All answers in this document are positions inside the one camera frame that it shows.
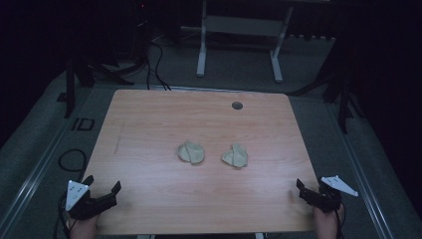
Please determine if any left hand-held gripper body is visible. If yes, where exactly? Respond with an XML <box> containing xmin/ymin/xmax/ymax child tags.
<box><xmin>65</xmin><ymin>179</ymin><xmax>118</xmax><ymax>221</ymax></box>

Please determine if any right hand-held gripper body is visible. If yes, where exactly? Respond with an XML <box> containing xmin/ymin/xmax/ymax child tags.
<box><xmin>299</xmin><ymin>175</ymin><xmax>359</xmax><ymax>213</ymax></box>

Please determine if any beige sock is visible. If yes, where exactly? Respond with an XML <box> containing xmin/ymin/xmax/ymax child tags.
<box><xmin>221</xmin><ymin>142</ymin><xmax>249</xmax><ymax>169</ymax></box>
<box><xmin>176</xmin><ymin>140</ymin><xmax>206</xmax><ymax>166</ymax></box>

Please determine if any person's right hand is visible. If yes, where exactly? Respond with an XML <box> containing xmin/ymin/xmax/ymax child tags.
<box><xmin>313</xmin><ymin>205</ymin><xmax>344</xmax><ymax>239</ymax></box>

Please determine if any person's left hand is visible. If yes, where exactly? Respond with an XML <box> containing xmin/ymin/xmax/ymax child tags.
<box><xmin>68</xmin><ymin>213</ymin><xmax>101</xmax><ymax>239</ymax></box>

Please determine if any wooden table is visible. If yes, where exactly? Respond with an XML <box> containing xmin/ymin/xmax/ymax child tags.
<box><xmin>64</xmin><ymin>89</ymin><xmax>332</xmax><ymax>237</ymax></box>

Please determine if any black metal stand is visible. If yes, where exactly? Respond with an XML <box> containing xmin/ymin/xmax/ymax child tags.
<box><xmin>56</xmin><ymin>49</ymin><xmax>148</xmax><ymax>120</ymax></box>
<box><xmin>287</xmin><ymin>33</ymin><xmax>366</xmax><ymax>134</ymax></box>

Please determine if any dark equipment with red light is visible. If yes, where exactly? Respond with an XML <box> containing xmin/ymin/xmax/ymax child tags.
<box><xmin>130</xmin><ymin>0</ymin><xmax>155</xmax><ymax>63</ymax></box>

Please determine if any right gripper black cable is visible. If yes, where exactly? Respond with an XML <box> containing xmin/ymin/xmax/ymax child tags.
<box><xmin>333</xmin><ymin>202</ymin><xmax>346</xmax><ymax>239</ymax></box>

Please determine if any metal floor rail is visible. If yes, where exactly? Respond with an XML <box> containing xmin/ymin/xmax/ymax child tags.
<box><xmin>326</xmin><ymin>101</ymin><xmax>397</xmax><ymax>239</ymax></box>
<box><xmin>0</xmin><ymin>88</ymin><xmax>96</xmax><ymax>239</ymax></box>

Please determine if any black floor cable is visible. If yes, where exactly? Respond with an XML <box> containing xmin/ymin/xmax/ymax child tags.
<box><xmin>144</xmin><ymin>41</ymin><xmax>172</xmax><ymax>92</ymax></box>

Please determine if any white desk frame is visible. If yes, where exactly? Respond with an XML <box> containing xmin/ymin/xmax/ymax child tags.
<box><xmin>180</xmin><ymin>0</ymin><xmax>332</xmax><ymax>84</ymax></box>

